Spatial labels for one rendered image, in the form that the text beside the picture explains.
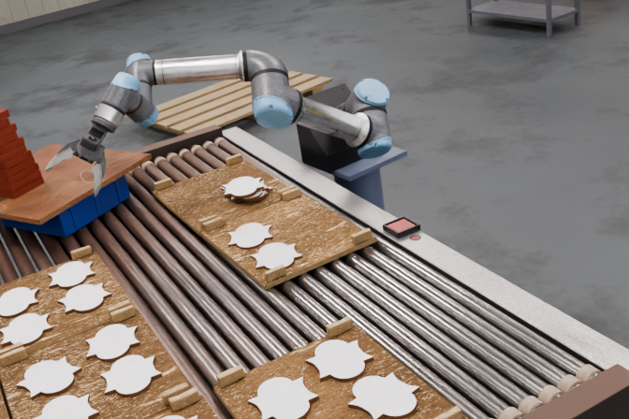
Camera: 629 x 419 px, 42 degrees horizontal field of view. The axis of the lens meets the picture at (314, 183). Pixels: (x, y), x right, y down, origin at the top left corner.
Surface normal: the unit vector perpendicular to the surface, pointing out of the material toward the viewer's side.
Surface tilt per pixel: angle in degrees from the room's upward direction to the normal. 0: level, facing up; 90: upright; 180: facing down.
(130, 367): 0
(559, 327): 0
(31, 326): 0
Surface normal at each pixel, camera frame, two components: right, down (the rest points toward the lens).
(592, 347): -0.14, -0.90
